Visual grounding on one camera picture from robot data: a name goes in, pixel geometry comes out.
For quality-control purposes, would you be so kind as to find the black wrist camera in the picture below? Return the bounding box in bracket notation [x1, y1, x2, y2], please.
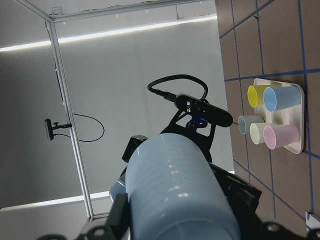
[174, 94, 233, 128]

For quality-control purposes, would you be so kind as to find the black braided cable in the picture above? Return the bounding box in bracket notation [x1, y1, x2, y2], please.
[147, 74, 210, 102]

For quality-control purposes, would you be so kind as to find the aluminium frame post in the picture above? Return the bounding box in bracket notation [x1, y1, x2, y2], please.
[16, 0, 94, 220]

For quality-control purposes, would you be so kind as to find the black front camera on mount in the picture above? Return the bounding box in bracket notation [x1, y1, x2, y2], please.
[44, 118, 72, 141]

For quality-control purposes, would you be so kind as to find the yellow plastic cup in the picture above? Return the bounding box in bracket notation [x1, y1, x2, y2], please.
[247, 85, 269, 108]

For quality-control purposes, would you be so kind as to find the white plastic tray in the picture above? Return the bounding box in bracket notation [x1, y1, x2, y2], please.
[253, 78, 305, 154]

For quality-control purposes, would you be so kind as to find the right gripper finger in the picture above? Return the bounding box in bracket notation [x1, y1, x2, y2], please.
[105, 193, 131, 240]

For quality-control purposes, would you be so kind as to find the light blue plastic cup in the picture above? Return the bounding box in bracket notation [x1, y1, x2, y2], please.
[125, 133, 242, 240]

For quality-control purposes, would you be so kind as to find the grey plastic cup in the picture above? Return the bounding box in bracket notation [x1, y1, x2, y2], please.
[238, 115, 265, 135]

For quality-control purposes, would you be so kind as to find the cream plastic cup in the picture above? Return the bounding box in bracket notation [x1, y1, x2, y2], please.
[250, 123, 268, 145]

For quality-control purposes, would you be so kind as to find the pink plastic cup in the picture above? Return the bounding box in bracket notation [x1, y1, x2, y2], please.
[263, 124, 301, 150]

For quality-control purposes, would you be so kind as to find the thin black camera cable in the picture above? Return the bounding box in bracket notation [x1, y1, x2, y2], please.
[69, 113, 105, 143]

